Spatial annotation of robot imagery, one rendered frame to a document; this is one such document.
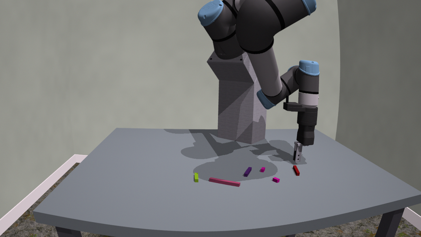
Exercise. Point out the purple rod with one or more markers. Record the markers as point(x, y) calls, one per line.
point(247, 171)

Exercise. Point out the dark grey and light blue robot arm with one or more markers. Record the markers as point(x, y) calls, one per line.
point(238, 26)

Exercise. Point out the red rod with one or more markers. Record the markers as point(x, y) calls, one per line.
point(296, 170)

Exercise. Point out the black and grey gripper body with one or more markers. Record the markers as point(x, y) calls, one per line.
point(307, 116)

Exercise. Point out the pink rod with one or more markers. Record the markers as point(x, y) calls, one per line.
point(226, 182)

